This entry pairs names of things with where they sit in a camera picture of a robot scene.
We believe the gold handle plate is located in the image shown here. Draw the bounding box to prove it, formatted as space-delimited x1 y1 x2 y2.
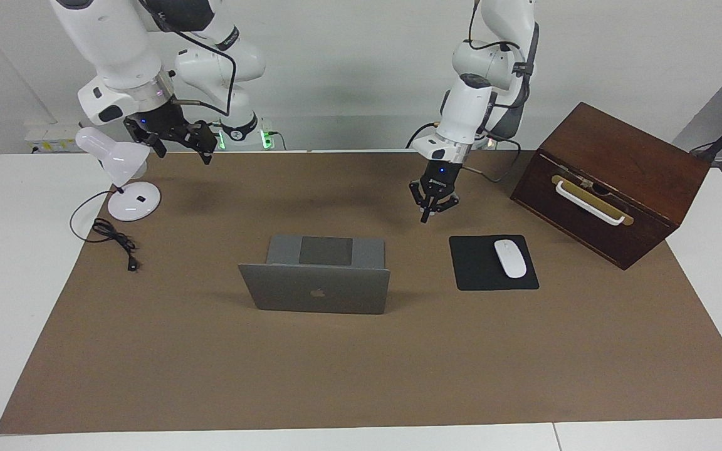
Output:
551 175 635 227

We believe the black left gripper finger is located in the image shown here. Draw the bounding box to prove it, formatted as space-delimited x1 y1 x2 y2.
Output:
409 182 432 224
431 194 460 217

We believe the white desk lamp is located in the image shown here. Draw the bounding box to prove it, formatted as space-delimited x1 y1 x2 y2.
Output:
75 127 162 222

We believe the brown table mat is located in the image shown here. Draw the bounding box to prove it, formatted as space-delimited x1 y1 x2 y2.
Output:
0 150 722 435

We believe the white computer mouse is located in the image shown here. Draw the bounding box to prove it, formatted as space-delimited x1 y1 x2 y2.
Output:
493 239 528 279

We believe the dark brown wooden box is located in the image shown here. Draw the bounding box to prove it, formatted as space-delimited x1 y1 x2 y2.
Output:
510 102 711 271

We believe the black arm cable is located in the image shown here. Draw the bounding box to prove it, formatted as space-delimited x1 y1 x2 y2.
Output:
170 28 238 120
461 139 521 184

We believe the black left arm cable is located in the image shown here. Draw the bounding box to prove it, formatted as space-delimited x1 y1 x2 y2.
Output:
461 139 521 184

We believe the silver laptop with apple logo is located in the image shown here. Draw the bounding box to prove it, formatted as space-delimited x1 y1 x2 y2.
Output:
238 234 391 316

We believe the black lamp power cable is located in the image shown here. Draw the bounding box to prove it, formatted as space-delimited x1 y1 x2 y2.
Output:
70 190 140 272

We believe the black mouse pad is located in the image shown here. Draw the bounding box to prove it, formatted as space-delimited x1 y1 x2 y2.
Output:
449 234 540 292

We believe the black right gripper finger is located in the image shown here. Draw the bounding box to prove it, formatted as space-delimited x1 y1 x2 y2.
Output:
189 123 219 165
124 118 167 158

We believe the white box handle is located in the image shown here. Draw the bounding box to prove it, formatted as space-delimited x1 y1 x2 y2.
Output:
554 180 626 226

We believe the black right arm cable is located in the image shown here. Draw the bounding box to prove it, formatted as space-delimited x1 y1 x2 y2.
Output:
170 28 238 120

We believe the black base cable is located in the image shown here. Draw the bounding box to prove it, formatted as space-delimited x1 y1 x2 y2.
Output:
406 121 446 149

